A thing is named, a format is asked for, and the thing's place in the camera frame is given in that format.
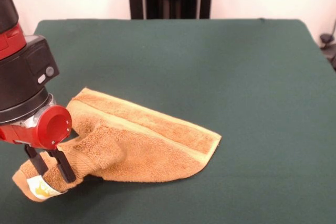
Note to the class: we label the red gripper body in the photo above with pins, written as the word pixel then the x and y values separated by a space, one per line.
pixel 52 127

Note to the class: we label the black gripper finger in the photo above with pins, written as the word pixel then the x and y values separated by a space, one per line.
pixel 38 163
pixel 64 169

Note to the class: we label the tan terry towel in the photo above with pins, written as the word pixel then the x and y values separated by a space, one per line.
pixel 147 150

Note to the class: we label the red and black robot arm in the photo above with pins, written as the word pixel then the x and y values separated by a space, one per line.
pixel 21 82

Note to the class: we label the dark green table cloth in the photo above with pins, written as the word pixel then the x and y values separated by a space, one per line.
pixel 183 77

